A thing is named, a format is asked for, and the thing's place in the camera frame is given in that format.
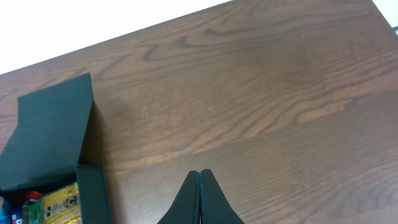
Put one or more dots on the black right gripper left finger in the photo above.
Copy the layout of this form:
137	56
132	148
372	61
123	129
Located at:
185	206

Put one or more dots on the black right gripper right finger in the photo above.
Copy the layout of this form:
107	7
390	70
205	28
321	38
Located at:
214	206

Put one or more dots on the yellow Hacks candy bag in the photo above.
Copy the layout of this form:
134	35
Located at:
63	206

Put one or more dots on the green red wafer bar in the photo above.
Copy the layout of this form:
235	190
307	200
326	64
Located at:
32	212

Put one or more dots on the dark green gift box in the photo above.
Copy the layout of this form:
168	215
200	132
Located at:
43	153

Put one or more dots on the Dairy Milk chocolate bar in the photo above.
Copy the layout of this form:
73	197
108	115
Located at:
17	217

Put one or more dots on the blue Oreo cookie pack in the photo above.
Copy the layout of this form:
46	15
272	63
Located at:
5	217

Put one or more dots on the red Hacks candy bag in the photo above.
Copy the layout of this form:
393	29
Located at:
21	197

